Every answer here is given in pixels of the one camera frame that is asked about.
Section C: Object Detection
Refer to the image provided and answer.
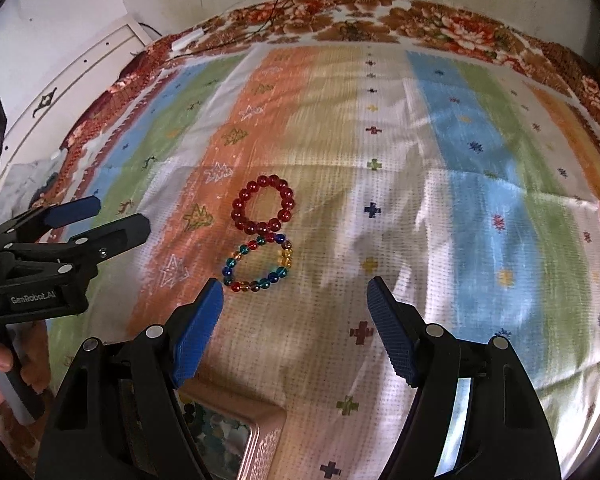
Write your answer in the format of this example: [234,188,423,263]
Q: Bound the multicoloured glass bead bracelet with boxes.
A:
[222,232,295,295]

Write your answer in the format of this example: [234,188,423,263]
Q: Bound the silver metal tin box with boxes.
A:
[177,379,287,480]

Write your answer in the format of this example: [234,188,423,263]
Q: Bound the striped colourful cloth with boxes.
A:
[45,42,600,480]

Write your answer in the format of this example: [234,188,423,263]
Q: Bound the grey crumpled clothes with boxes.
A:
[0,156,65,212]

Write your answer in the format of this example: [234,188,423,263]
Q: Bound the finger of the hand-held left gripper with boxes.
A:
[0,196,102,244]
[2,213,152,277]

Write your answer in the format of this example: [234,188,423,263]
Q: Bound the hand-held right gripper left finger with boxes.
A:
[34,277,225,480]

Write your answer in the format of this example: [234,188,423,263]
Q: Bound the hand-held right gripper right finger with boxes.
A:
[367,276,563,480]

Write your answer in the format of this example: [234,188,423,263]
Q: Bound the dark red bead bracelet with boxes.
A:
[231,173,297,235]

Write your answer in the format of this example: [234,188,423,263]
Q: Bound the white charger block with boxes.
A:
[172,29,207,52]

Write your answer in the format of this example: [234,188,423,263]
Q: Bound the white wooden headboard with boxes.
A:
[0,14,157,173]

